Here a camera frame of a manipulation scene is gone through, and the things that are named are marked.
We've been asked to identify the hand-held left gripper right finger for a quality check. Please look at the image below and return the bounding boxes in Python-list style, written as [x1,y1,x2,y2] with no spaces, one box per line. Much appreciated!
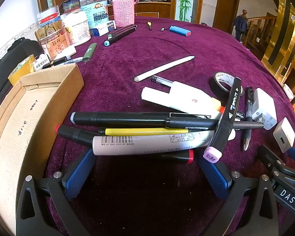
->
[197,149,279,236]

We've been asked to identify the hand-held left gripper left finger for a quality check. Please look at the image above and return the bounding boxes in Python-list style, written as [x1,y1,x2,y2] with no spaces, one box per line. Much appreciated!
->
[16,147,96,236]

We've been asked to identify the small white cube charger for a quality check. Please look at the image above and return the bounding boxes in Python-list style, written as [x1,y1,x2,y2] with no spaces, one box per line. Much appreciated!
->
[273,117,295,153]

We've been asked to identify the black marker red caps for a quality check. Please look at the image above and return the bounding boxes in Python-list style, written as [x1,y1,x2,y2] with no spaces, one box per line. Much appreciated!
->
[55,124,195,164]

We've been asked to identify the thin black pen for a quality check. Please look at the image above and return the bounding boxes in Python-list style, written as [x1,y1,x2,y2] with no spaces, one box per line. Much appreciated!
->
[165,118,264,130]

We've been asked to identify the black marker pink cap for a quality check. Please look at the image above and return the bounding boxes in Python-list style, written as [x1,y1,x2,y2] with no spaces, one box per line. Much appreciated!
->
[203,77,244,164]

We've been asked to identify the white barcode tube marker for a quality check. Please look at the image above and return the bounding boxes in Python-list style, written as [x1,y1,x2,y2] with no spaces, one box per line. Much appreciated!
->
[92,130,236,156]

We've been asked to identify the black marker grey cap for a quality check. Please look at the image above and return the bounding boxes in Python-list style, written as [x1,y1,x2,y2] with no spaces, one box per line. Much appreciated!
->
[71,111,212,128]

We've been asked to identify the brown cardboard box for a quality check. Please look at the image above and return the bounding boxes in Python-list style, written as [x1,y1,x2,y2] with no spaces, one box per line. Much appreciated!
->
[0,63,85,227]

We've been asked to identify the yellow pen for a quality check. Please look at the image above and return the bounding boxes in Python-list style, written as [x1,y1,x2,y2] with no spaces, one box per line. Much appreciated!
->
[98,127,212,136]

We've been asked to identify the long white stylus pen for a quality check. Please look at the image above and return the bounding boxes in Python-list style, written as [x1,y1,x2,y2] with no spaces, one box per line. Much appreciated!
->
[134,55,195,82]

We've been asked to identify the black retractable pen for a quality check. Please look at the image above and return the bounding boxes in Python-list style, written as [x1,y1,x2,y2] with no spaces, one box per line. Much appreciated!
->
[243,86,255,151]

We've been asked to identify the white flat charger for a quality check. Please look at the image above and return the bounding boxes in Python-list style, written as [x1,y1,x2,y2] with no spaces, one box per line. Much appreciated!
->
[251,88,278,131]

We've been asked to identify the black tape roll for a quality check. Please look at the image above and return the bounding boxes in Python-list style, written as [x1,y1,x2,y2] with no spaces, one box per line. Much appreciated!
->
[209,72,245,97]

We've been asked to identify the purple velvet tablecloth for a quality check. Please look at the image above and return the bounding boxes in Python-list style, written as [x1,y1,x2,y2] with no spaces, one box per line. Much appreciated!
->
[43,15,295,236]

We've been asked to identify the clear gel pen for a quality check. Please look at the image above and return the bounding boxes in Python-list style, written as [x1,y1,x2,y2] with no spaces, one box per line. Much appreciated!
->
[151,75,174,88]

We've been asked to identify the silver pen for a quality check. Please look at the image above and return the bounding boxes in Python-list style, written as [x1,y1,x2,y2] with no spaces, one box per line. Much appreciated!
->
[42,56,84,68]

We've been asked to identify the white barcode tag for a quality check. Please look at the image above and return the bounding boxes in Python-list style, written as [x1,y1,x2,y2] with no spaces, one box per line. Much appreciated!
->
[32,54,51,70]

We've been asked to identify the yellow tape roll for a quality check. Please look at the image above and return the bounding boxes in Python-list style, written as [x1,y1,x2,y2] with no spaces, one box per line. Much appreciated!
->
[7,55,36,86]

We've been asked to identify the green lighter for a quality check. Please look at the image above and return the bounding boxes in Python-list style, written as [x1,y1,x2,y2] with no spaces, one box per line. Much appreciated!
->
[82,42,98,63]

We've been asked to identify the wooden stair railing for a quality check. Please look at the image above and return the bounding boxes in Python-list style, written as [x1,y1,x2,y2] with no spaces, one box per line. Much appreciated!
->
[245,12,279,53]

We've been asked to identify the clear toothpick jar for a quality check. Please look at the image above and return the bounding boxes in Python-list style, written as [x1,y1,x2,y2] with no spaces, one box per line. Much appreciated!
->
[35,20,71,61]

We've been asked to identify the black marker blue cap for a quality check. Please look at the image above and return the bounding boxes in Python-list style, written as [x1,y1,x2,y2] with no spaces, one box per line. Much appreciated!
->
[104,25,138,47]

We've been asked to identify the white round jar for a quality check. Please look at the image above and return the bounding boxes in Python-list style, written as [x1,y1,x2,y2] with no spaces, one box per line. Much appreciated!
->
[61,11,91,47]

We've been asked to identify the small white printed box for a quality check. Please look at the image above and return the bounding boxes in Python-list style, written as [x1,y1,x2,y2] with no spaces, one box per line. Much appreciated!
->
[92,21,117,36]

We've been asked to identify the blue lighter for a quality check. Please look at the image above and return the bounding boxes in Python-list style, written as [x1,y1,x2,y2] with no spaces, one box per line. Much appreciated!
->
[169,26,191,37]

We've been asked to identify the brown wooden door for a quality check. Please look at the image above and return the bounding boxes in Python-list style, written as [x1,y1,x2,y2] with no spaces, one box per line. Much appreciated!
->
[213,0,241,35]

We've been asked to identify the red blue lid container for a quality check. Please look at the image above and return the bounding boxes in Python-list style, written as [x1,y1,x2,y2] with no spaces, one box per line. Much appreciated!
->
[38,6,61,28]

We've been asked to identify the blue label clear jar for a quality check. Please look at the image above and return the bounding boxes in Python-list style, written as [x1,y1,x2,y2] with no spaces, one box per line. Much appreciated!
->
[79,0,109,30]

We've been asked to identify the pink knitted bottle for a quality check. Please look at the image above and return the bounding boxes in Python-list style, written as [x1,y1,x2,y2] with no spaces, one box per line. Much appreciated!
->
[112,0,139,28]

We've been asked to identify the bamboo wall poster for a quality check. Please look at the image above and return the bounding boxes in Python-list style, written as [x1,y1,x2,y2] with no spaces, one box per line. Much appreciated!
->
[175,0,195,22]

